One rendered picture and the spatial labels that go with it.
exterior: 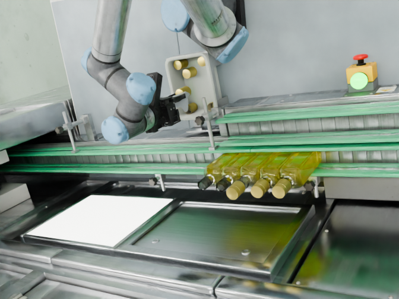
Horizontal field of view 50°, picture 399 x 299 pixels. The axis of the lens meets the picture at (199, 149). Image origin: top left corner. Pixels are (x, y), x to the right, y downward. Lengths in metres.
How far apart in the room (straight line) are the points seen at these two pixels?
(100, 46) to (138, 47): 0.60
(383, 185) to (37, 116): 1.35
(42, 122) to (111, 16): 0.97
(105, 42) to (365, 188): 0.81
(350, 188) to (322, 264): 0.33
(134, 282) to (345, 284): 0.50
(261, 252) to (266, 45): 0.67
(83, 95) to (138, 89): 0.90
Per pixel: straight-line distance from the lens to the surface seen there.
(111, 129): 1.11
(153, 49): 1.63
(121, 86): 1.09
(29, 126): 1.88
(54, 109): 1.96
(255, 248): 1.08
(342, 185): 1.32
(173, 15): 1.26
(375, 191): 1.30
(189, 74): 1.48
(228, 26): 1.16
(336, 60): 1.35
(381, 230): 1.19
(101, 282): 1.16
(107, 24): 1.04
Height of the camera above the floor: 2.04
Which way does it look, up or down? 53 degrees down
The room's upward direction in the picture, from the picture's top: 124 degrees counter-clockwise
